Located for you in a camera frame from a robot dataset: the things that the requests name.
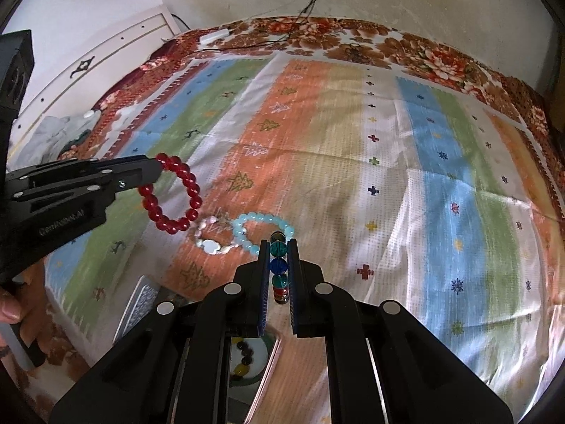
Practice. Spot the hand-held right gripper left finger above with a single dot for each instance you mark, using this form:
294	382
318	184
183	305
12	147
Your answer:
251	300

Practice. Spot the white bed headboard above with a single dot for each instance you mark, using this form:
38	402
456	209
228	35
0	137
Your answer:
110	44

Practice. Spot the striped colourful cloth mat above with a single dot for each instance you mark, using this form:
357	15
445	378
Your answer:
331	163

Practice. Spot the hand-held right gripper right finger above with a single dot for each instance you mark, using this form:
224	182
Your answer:
304	300

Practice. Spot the small white object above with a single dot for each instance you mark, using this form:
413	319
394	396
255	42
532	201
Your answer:
91	114

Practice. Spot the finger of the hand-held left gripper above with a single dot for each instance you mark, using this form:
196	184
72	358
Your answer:
79	194
123	165

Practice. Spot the grey crumpled clothing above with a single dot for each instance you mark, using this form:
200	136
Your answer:
48	137

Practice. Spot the green jade bangle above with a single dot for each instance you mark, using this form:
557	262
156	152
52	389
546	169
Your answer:
249	382

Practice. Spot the silver metal tin box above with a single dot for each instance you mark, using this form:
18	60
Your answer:
139	304

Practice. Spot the person's left hand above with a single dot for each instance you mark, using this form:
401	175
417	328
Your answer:
9	307

